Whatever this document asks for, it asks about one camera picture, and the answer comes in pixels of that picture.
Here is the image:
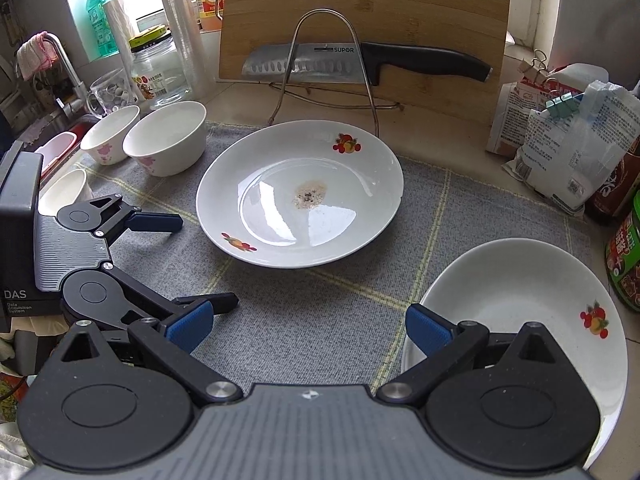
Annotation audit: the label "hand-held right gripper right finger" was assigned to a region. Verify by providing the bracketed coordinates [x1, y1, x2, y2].
[375, 302, 560, 407]

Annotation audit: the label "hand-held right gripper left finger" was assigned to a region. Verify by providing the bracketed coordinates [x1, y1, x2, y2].
[59, 299, 244, 407]

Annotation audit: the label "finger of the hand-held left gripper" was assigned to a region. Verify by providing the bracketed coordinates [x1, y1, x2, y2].
[102, 261, 239, 329]
[87, 192, 184, 239]

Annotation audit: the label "white bowl pink flowers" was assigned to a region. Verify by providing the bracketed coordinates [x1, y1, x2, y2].
[38, 168, 94, 217]
[122, 101, 207, 177]
[80, 105, 141, 166]

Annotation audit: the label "white fruit-print plate brown stain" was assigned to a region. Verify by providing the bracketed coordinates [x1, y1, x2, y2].
[195, 120, 405, 269]

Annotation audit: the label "white colander basket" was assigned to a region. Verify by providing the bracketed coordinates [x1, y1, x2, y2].
[32, 131, 78, 171]

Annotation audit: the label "grey teal checked cloth mat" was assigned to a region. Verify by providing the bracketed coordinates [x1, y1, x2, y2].
[75, 121, 608, 396]

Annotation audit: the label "steel sink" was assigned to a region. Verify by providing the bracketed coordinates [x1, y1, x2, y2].
[15, 110, 101, 161]

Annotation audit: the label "clear glass mug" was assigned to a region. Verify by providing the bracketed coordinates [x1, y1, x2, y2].
[87, 69, 138, 120]

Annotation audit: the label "glass jar green lid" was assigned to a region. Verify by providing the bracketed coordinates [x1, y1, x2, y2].
[128, 25, 193, 111]

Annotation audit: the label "steel faucet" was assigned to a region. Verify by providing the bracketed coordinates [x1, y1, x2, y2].
[42, 32, 93, 121]

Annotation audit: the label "tall cling film roll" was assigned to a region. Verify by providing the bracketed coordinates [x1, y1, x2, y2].
[150, 0, 211, 101]

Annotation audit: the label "pink white dishcloth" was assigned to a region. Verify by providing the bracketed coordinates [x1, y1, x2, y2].
[16, 32, 60, 81]

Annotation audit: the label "short cling film roll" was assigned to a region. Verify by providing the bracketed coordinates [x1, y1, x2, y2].
[101, 0, 143, 81]

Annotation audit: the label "green dish soap bottle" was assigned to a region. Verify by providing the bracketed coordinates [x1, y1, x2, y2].
[82, 0, 121, 58]

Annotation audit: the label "green-lid sauce jar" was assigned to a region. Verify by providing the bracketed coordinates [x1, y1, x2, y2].
[605, 205, 640, 313]

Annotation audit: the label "red-print white packet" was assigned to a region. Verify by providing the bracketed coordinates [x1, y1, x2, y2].
[486, 79, 563, 158]

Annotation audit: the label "blue-print white bag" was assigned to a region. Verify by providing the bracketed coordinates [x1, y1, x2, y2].
[502, 80, 640, 218]

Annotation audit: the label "dark soy sauce bottle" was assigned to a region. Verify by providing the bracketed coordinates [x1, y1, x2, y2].
[585, 137, 640, 226]

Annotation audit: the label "green binder clip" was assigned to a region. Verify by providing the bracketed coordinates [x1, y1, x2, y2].
[545, 92, 587, 117]

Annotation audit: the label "bamboo cutting board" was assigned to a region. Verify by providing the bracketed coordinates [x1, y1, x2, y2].
[217, 0, 513, 126]

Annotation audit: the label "black-handled kitchen knife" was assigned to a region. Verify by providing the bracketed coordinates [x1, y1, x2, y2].
[241, 41, 493, 86]

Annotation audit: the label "steel wire board rack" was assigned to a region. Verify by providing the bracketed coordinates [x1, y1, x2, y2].
[267, 8, 405, 137]

